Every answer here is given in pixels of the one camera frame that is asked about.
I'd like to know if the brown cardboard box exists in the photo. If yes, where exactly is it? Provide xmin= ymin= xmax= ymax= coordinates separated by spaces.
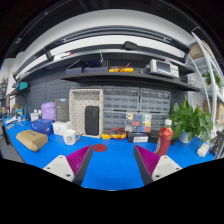
xmin=15 ymin=129 xmax=49 ymax=153

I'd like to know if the dark grey upright box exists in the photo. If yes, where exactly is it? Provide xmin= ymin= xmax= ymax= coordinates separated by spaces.
xmin=54 ymin=97 xmax=71 ymax=123

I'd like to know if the red drink bottle white cap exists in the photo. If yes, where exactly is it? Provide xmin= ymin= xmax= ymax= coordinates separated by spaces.
xmin=154 ymin=118 xmax=174 ymax=158

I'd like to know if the grey small-parts drawer cabinet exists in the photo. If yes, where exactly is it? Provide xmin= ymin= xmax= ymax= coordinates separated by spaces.
xmin=102 ymin=109 xmax=128 ymax=134
xmin=149 ymin=112 xmax=171 ymax=133
xmin=102 ymin=85 xmax=141 ymax=112
xmin=138 ymin=87 xmax=172 ymax=114

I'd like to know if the purple plastic bag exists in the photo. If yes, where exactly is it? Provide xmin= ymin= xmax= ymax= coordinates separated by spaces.
xmin=40 ymin=101 xmax=57 ymax=122

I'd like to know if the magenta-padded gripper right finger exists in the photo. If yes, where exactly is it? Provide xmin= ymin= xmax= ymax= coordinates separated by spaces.
xmin=133 ymin=144 xmax=183 ymax=186

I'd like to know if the plain black box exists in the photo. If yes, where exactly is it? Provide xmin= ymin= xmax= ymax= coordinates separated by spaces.
xmin=148 ymin=129 xmax=161 ymax=144

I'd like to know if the white dotted fabric basket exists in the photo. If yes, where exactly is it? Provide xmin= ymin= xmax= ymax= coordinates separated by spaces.
xmin=68 ymin=87 xmax=105 ymax=139

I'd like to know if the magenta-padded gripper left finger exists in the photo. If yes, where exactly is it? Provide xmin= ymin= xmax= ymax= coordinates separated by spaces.
xmin=43 ymin=144 xmax=94 ymax=186

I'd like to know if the green potted plant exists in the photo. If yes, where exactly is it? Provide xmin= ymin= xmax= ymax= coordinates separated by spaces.
xmin=168 ymin=98 xmax=214 ymax=144

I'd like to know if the clear organiser with coloured parts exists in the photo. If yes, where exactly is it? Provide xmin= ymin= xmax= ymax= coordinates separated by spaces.
xmin=124 ymin=112 xmax=153 ymax=134

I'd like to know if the flat round red coaster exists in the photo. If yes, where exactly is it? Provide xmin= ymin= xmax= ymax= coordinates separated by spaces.
xmin=92 ymin=143 xmax=108 ymax=153

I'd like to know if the small white box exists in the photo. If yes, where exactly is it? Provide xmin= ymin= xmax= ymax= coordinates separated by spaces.
xmin=52 ymin=120 xmax=73 ymax=136

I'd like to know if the white mug gold handle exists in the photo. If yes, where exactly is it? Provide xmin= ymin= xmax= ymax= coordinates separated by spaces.
xmin=62 ymin=128 xmax=83 ymax=146

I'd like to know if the blue box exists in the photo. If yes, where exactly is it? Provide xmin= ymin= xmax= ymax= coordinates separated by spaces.
xmin=30 ymin=118 xmax=55 ymax=137

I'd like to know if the teal lamp head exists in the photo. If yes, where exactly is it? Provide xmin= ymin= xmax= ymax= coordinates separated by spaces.
xmin=14 ymin=81 xmax=29 ymax=92

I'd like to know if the black box with white label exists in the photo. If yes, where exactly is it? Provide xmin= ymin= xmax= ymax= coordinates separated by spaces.
xmin=127 ymin=131 xmax=150 ymax=144

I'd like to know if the white shelf unit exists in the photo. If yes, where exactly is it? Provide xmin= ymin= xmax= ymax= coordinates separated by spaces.
xmin=186 ymin=31 xmax=224 ymax=141

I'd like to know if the yellow multimeter with red leads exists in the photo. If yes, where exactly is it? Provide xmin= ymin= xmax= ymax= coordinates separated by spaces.
xmin=100 ymin=126 xmax=128 ymax=141

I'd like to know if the black rectangular device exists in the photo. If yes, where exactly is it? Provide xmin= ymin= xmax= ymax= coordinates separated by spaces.
xmin=84 ymin=105 xmax=100 ymax=136

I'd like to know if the grey oscilloscope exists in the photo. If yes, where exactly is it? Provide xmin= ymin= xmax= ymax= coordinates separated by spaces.
xmin=148 ymin=58 xmax=180 ymax=79

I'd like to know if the white power adapter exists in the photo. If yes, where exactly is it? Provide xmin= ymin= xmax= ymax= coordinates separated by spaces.
xmin=196 ymin=142 xmax=211 ymax=158

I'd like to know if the yellow tool with red leads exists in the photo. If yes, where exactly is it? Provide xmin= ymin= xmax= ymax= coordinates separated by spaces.
xmin=108 ymin=62 xmax=136 ymax=74

